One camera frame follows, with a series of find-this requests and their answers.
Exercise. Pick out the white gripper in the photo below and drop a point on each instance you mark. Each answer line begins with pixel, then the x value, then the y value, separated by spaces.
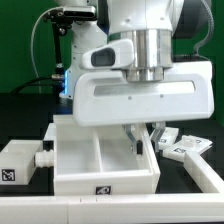
pixel 103 95

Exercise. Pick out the white cabinet body box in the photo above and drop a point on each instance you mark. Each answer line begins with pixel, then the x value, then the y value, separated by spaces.
pixel 99 160

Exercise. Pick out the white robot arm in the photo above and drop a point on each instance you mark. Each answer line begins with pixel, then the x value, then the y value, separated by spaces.
pixel 133 79

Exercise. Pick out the white cabinet top block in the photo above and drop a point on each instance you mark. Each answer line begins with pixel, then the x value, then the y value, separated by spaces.
pixel 17 161

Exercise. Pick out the white base marker plate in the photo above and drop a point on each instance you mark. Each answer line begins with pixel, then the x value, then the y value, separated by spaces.
pixel 50 132

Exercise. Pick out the white L-shaped fence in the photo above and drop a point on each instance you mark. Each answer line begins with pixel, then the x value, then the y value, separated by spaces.
pixel 204 207

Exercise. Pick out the black camera on stand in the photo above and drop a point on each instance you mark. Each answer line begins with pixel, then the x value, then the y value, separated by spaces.
pixel 62 19

